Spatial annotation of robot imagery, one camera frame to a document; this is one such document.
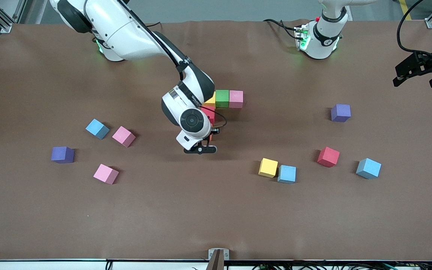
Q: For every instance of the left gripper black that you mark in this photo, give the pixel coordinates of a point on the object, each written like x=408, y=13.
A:
x=426, y=64

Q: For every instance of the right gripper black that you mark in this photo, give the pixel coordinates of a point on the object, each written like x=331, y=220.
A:
x=213, y=132

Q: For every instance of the orange foam cube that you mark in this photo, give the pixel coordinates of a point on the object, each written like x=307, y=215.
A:
x=210, y=138

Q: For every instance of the red foam cube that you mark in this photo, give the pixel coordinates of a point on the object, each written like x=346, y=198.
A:
x=328, y=156
x=210, y=112

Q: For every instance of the yellow foam cube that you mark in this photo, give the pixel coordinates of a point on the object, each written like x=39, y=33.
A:
x=212, y=101
x=268, y=167

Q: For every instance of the green foam cube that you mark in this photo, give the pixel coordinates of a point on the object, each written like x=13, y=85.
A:
x=222, y=99

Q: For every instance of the pink foam cube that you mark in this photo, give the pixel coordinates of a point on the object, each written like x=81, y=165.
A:
x=236, y=99
x=123, y=136
x=105, y=173

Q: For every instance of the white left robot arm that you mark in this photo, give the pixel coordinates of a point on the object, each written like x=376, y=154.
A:
x=323, y=37

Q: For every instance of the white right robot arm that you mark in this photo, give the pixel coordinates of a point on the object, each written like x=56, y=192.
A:
x=126, y=30

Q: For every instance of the brown table cover mat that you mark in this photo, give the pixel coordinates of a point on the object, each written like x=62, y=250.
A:
x=216, y=210

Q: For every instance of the blue foam cube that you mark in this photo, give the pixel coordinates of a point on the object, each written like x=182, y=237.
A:
x=368, y=168
x=287, y=174
x=97, y=128

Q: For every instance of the purple foam cube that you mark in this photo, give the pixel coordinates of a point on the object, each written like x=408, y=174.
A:
x=340, y=113
x=62, y=154

